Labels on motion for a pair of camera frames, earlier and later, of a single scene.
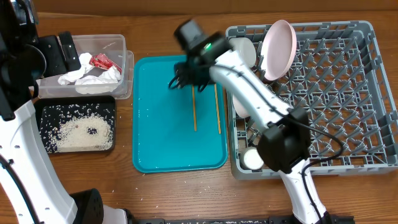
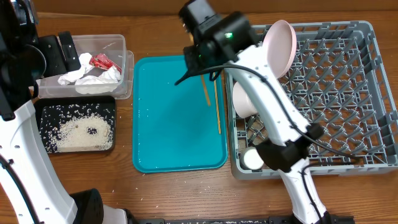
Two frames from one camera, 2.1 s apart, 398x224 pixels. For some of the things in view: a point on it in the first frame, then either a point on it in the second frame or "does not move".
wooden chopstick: [194, 118] → [205, 91]
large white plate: [278, 50] does not move
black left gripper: [59, 65] does not move
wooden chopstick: [217, 109] does not move
